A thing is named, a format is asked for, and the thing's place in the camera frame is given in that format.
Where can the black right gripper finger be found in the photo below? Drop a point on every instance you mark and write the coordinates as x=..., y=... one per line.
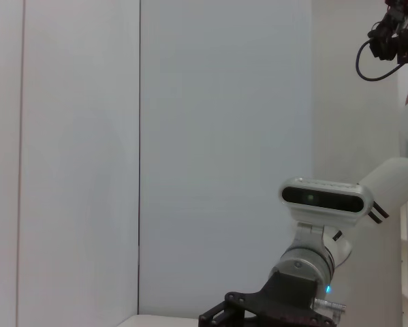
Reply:
x=210, y=318

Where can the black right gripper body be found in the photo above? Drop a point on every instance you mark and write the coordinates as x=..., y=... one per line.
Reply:
x=285, y=299

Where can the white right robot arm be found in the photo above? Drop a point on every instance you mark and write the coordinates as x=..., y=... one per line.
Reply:
x=387, y=184

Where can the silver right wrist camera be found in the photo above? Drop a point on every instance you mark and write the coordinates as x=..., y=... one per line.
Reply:
x=323, y=197

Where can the black device with rail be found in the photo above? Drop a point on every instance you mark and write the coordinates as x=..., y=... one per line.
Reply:
x=394, y=34

